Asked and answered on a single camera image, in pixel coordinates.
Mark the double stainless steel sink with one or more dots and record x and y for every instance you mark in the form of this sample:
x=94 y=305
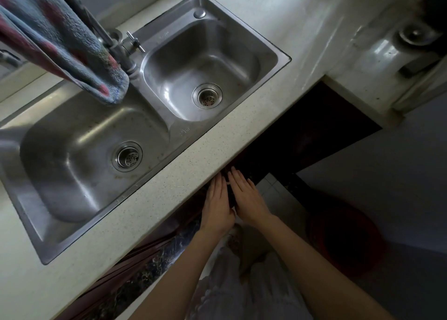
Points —
x=70 y=162

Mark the black stove burner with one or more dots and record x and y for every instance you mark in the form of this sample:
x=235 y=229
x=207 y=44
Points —
x=417 y=33

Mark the person's right middle finger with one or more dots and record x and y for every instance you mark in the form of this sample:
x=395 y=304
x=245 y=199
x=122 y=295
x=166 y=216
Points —
x=241 y=181

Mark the person's left hand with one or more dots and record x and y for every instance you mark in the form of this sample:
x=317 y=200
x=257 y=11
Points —
x=217 y=211

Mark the white garment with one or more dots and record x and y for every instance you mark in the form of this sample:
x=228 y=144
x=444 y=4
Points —
x=241 y=284

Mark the round steel drain strainer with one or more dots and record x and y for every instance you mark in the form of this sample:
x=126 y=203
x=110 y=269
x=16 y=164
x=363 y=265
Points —
x=207 y=96
x=127 y=156

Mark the person's right thumb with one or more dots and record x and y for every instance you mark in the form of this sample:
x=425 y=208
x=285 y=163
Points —
x=237 y=211

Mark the chrome sink faucet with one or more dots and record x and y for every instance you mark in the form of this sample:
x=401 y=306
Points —
x=120 y=52

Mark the red plastic basin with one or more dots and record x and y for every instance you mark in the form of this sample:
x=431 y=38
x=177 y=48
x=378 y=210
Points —
x=345 y=239

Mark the stainless steel gas stove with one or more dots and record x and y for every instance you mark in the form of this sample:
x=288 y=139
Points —
x=377 y=57

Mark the person's left thumb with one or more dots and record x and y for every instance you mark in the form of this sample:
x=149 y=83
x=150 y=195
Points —
x=232 y=215

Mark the round steel sink hole cap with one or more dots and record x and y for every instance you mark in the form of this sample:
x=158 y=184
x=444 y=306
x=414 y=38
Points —
x=199 y=14

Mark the person's left forearm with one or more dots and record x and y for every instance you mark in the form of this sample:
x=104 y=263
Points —
x=174 y=281

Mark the blue and pink towel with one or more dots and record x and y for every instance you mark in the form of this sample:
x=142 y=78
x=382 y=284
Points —
x=45 y=33

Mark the person's right little finger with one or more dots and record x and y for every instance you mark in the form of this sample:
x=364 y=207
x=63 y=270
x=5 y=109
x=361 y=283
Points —
x=255 y=189

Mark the person's right hand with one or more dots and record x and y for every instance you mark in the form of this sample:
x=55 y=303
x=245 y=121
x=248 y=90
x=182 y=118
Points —
x=249 y=201

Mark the person's right forearm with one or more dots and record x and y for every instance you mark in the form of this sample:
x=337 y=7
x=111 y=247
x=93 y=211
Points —
x=321 y=278

